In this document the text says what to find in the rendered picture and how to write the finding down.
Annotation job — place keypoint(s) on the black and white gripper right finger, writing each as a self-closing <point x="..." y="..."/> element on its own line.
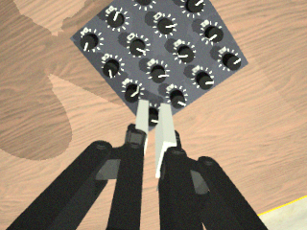
<point x="185" y="202"/>

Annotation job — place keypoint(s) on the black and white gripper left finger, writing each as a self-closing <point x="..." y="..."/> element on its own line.
<point x="66" y="201"/>

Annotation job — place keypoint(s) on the grey knob box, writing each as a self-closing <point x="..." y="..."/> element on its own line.
<point x="119" y="33"/>

